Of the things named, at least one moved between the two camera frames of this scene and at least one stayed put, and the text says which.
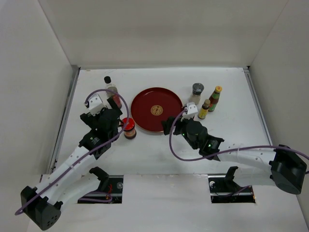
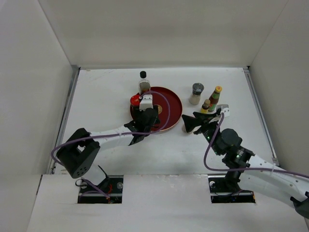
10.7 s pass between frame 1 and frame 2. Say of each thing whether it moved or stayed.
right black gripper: moved
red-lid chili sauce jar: moved
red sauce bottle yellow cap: stayed
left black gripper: moved
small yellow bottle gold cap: stayed
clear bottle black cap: moved
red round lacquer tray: stayed
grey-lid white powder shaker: stayed
